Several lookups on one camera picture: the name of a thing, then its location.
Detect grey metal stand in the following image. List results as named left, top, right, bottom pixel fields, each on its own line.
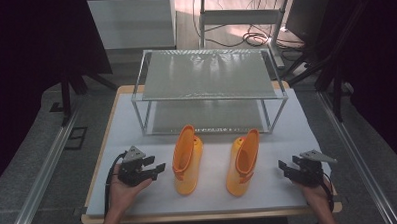
left=197, top=0, right=292, bottom=72

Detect person's left hand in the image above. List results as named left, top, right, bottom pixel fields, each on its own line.
left=107, top=172, right=155, bottom=217

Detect white cabinet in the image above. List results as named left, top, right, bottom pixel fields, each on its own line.
left=87, top=0, right=178, bottom=52

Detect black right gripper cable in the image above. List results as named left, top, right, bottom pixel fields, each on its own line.
left=320, top=171, right=336, bottom=213

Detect black tripod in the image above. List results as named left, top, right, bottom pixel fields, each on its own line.
left=58, top=59, right=120, bottom=129

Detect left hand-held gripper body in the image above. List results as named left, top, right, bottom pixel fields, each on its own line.
left=117, top=145, right=151, bottom=188

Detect dark curtain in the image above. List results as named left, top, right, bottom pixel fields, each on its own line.
left=0, top=0, right=117, bottom=193
left=327, top=0, right=397, bottom=178

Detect black floor bracket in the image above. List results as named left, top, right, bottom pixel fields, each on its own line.
left=63, top=126, right=89, bottom=152

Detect aluminium rail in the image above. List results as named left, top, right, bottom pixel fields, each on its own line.
left=1, top=101, right=88, bottom=224
left=316, top=87, right=397, bottom=224

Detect white table mat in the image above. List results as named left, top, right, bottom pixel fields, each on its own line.
left=81, top=85, right=334, bottom=219

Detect black stand legs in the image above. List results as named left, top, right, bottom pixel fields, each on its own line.
left=283, top=0, right=376, bottom=125

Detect metal two-tier shoe rack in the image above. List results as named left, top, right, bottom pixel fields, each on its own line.
left=128, top=44, right=290, bottom=139

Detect orange rubber boot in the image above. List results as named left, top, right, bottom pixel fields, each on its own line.
left=223, top=128, right=262, bottom=198
left=170, top=124, right=206, bottom=197

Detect black floor cables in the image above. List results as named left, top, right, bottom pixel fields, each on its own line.
left=192, top=0, right=306, bottom=56

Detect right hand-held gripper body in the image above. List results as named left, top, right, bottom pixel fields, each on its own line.
left=296, top=148, right=339, bottom=189

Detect person's right hand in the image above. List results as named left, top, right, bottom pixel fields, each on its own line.
left=293, top=178, right=335, bottom=211

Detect wooden table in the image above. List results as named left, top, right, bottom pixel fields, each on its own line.
left=76, top=77, right=344, bottom=224

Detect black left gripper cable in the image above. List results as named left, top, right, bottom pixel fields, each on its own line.
left=101, top=152, right=130, bottom=218

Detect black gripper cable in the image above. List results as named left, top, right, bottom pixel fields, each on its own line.
left=101, top=152, right=130, bottom=218
left=320, top=171, right=336, bottom=213

